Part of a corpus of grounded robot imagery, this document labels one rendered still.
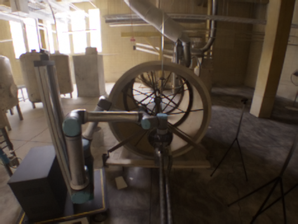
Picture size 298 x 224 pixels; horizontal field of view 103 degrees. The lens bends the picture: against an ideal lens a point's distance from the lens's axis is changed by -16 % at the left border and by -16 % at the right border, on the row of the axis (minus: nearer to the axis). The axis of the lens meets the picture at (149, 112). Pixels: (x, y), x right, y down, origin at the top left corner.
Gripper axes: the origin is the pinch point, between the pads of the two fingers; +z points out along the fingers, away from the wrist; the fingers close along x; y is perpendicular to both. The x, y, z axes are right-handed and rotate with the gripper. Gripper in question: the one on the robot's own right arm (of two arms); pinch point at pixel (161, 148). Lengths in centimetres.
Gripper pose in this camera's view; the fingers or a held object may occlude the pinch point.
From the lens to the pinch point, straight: 133.6
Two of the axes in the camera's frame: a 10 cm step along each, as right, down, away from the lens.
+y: 0.4, -3.4, 9.4
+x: -10.0, -0.1, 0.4
